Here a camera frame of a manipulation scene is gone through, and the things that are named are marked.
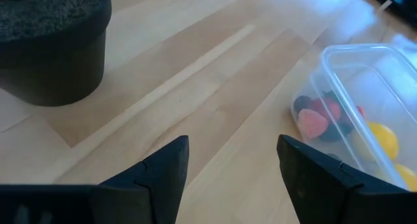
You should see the green plant in black pot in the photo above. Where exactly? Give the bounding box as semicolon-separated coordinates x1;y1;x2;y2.
0;0;113;107

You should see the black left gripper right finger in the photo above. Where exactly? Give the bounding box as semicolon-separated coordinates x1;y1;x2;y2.
276;134;417;224

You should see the small yellow toy lemon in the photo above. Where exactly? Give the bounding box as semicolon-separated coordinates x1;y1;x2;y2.
394;163;417;192

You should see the clear plastic tupperware container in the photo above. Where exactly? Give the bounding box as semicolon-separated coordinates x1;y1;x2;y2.
291;43;417;193

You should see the red toy strawberry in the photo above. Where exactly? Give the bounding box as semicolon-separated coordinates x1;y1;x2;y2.
311;98;342;121

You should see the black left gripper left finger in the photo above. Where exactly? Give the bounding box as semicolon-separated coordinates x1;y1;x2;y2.
0;135;190;224

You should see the large yellow toy lemon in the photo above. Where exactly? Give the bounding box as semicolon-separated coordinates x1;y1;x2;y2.
366;121;400;161

